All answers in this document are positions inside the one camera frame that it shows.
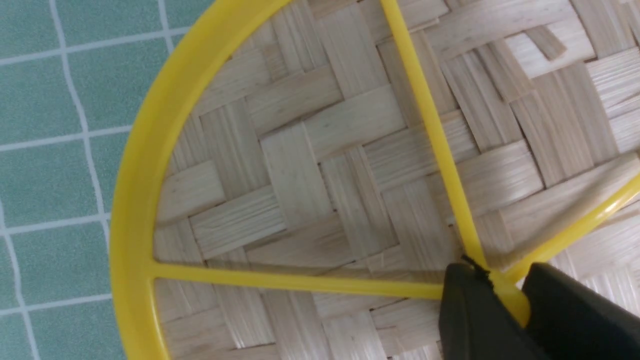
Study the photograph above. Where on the green checked tablecloth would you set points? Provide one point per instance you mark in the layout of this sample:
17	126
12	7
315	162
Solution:
73	76

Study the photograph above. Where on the yellow-rimmed woven bamboo steamer lid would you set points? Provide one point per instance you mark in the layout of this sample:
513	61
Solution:
302	172

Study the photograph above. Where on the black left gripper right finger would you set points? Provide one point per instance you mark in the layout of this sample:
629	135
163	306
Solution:
569	321

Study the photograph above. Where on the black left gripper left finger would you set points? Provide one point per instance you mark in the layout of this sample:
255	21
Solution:
474	324

